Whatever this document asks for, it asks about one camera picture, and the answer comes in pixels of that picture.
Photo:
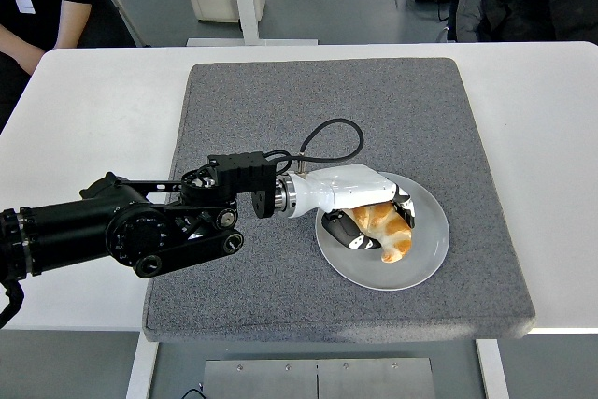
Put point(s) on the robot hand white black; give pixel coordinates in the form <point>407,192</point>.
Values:
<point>345,186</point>

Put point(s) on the croissant bread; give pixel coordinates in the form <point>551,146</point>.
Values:
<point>397,240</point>

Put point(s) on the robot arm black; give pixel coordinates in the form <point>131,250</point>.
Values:
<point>93,226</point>

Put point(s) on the person's forearm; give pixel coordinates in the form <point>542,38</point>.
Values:
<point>21,48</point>

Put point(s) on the light grey round plate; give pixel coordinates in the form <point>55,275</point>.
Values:
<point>420,268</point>

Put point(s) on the grey metal plate with screws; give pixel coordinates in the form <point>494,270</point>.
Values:
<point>317,380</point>

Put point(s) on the grey textured mat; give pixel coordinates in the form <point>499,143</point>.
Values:
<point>303,90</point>

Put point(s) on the white table leg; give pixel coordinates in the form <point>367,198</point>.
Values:
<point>493,371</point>
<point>140,366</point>

